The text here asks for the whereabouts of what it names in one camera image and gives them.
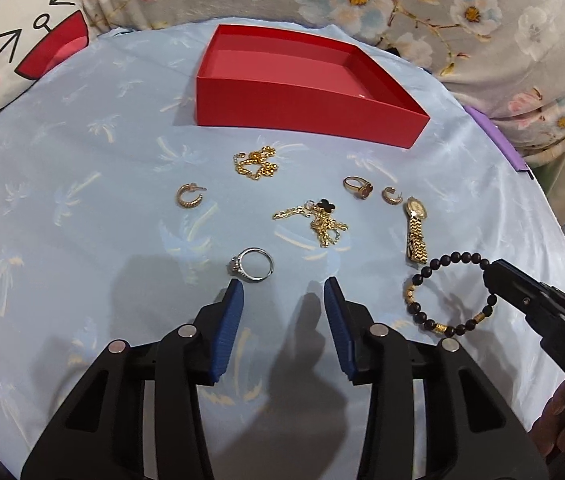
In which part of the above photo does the silver ring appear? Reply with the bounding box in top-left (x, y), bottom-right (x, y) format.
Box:
top-left (228, 247), bottom-right (275, 284)

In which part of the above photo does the black bead bracelet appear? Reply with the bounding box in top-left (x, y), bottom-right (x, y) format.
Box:
top-left (403, 254), bottom-right (497, 337)

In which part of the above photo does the large gold hoop earring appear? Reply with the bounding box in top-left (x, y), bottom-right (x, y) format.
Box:
top-left (176, 183), bottom-right (208, 209)

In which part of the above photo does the light blue palm-print cloth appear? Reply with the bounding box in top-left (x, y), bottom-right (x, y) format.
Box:
top-left (0, 22), bottom-right (565, 480)

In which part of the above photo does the gold wristwatch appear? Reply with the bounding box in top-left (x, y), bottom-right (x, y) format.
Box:
top-left (402, 196), bottom-right (431, 265)

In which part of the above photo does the gold ring with red stone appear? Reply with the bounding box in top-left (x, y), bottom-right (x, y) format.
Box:
top-left (343, 175), bottom-right (375, 200)

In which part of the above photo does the red cardboard box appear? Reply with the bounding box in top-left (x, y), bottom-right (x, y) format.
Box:
top-left (195, 23), bottom-right (432, 151)

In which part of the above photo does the white cat face cushion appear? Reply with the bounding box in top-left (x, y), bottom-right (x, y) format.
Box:
top-left (0, 0), bottom-right (91, 152)

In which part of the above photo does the purple flat case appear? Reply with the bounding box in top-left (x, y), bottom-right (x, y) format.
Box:
top-left (464, 104), bottom-right (537, 177)

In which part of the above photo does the gold chain bracelet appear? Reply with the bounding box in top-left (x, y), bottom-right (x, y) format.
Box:
top-left (233, 146), bottom-right (279, 179)

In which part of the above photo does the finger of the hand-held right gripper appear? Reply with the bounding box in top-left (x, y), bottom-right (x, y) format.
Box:
top-left (483, 259), bottom-right (565, 347)

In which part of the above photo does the grey floral blanket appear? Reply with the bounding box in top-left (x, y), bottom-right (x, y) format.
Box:
top-left (75, 0), bottom-right (565, 223)

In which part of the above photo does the gold necklace with black clover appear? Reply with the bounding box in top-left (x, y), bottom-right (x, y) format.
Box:
top-left (272, 199), bottom-right (350, 249)

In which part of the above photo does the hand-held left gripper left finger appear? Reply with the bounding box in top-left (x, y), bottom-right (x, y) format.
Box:
top-left (20, 277), bottom-right (246, 480)

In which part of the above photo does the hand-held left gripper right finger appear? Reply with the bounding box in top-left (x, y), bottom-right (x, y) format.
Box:
top-left (323, 276), bottom-right (548, 480)

